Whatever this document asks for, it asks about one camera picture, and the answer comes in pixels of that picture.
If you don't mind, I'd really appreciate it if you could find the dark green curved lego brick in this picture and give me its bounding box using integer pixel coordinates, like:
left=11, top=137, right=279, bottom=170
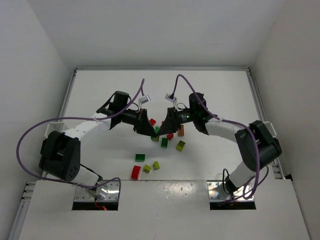
left=150, top=126, right=160, bottom=142

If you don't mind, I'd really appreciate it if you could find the orange 2x4 lego plate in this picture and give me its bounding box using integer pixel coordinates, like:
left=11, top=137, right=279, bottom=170
left=177, top=124, right=185, bottom=137

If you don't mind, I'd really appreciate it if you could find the red orange lego stack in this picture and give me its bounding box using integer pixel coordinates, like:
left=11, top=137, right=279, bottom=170
left=149, top=118, right=156, bottom=126

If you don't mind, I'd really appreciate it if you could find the dark green 2x2 lego brick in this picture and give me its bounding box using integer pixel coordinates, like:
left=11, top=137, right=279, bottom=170
left=160, top=137, right=169, bottom=148
left=135, top=153, right=146, bottom=162

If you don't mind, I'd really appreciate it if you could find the lime 2x2 lego brick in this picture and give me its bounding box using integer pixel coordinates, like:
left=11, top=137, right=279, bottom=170
left=175, top=140, right=186, bottom=152

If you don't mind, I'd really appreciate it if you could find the red curved lego brick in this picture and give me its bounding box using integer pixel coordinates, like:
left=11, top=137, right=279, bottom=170
left=131, top=165, right=142, bottom=180

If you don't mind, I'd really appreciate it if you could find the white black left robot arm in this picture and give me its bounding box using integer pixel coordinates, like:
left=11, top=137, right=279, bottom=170
left=39, top=91, right=156, bottom=189

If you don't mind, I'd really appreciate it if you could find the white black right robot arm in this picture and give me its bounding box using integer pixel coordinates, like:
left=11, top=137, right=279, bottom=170
left=156, top=92, right=282, bottom=195

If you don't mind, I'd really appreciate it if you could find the white left slotted bin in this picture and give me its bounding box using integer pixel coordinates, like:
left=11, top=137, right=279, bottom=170
left=44, top=122, right=66, bottom=138

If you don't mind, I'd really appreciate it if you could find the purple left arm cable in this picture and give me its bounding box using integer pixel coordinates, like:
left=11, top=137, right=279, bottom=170
left=16, top=78, right=146, bottom=189

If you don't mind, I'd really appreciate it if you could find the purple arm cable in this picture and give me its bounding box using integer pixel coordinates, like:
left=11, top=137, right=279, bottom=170
left=172, top=74, right=270, bottom=204
left=16, top=78, right=146, bottom=189

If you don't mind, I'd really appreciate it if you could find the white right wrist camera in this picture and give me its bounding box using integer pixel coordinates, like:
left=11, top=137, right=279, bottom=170
left=165, top=93, right=177, bottom=103

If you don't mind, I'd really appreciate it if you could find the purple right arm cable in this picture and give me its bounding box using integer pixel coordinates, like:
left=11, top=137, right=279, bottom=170
left=172, top=74, right=270, bottom=204

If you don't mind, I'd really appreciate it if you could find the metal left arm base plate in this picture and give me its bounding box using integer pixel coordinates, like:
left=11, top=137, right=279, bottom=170
left=74, top=181, right=120, bottom=203

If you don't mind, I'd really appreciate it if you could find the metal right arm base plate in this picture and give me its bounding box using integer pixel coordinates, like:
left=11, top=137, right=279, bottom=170
left=206, top=180, right=255, bottom=201

